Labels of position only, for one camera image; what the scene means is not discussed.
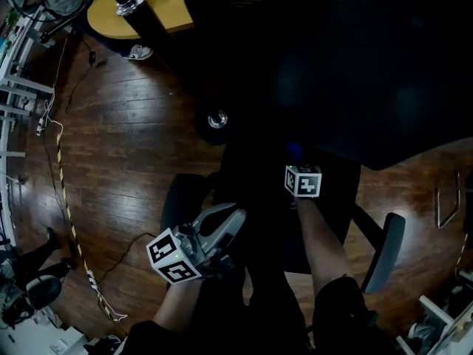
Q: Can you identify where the black office chair seat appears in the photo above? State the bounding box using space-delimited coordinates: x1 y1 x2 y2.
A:
214 138 362 276

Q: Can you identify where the person's right forearm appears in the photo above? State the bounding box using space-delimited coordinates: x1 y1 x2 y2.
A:
294 197 352 296

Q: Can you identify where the white metal-frame desk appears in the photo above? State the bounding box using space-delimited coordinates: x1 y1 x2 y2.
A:
0 5 55 243

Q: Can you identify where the grey black office chair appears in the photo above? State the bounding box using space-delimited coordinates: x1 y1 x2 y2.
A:
25 274 63 311

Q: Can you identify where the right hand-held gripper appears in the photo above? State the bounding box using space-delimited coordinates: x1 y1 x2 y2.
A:
284 164 322 198

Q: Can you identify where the yellow black striped tape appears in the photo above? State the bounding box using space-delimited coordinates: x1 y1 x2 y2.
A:
55 133 129 323

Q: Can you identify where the person's black clothing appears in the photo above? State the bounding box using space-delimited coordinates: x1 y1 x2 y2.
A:
125 260 392 355

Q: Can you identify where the oval wooden table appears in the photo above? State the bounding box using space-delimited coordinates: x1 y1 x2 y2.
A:
86 0 195 40

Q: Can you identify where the white shelf frame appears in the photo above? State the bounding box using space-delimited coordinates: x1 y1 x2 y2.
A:
395 264 473 355

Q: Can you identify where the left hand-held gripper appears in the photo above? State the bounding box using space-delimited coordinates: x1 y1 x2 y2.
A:
146 203 248 285

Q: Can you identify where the black coat rack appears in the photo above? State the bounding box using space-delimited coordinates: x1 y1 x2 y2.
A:
96 0 193 81

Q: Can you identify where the black chair armrest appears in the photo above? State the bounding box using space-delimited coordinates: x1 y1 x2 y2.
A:
161 173 216 236
361 212 406 294

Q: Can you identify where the black cantilever chair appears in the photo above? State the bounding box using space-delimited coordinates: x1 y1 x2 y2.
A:
435 168 473 232

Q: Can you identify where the black cable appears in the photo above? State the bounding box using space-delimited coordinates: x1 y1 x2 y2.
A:
94 232 160 284

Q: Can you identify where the person's left forearm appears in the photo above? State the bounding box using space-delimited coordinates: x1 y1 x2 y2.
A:
153 280 203 327

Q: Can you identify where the white storage box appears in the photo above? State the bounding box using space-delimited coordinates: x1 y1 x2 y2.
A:
0 308 89 355

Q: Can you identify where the round chrome knob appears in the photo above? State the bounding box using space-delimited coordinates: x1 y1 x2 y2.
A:
207 109 228 129

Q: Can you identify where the blue fleece cloth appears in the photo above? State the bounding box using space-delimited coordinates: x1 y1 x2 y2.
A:
286 142 304 163

